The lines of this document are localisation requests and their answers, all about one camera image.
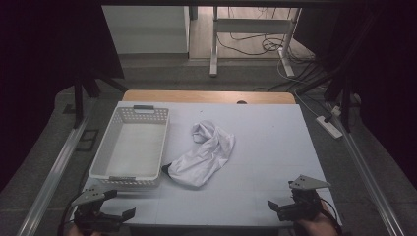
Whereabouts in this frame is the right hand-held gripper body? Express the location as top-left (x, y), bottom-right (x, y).
top-left (276, 174), bottom-right (332, 223)

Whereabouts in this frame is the person's right hand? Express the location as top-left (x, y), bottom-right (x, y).
top-left (292, 201), bottom-right (339, 236)

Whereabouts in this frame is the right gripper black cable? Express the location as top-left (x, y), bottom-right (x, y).
top-left (319, 197), bottom-right (344, 236)

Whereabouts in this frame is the white floor cable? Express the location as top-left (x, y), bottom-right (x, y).
top-left (276, 48), bottom-right (332, 119)

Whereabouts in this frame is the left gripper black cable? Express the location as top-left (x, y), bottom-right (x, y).
top-left (56, 195), bottom-right (83, 236)

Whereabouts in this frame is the black curtain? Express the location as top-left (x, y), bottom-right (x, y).
top-left (293, 0), bottom-right (417, 190)
top-left (0, 0), bottom-right (126, 193)

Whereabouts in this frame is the white cloth garment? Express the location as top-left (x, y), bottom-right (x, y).
top-left (166, 119), bottom-right (237, 189)

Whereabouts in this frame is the aluminium rail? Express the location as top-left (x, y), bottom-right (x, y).
top-left (17, 97), bottom-right (97, 236)
top-left (326, 102), bottom-right (407, 236)

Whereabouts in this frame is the black metal stand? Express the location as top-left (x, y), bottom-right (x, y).
top-left (294, 13), bottom-right (380, 134)
top-left (72, 67), bottom-right (130, 130)

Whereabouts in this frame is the person's left hand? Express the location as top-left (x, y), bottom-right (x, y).
top-left (66, 225), bottom-right (103, 236)

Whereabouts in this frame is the black floor cable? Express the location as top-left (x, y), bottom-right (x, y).
top-left (215, 7), bottom-right (318, 65)

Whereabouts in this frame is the white plastic basket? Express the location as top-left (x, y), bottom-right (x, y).
top-left (88, 104), bottom-right (170, 189)

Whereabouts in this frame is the white cabinet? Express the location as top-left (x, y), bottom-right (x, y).
top-left (101, 5), bottom-right (192, 55)

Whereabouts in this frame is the white power strip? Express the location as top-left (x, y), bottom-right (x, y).
top-left (315, 115), bottom-right (344, 140)

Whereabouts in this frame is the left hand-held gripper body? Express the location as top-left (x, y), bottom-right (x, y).
top-left (70, 184), bottom-right (128, 234)

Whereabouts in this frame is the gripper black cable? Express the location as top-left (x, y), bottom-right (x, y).
top-left (319, 197), bottom-right (344, 236)
top-left (56, 195), bottom-right (83, 236)

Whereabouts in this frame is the white desk frame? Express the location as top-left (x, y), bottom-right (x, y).
top-left (209, 6), bottom-right (303, 79)

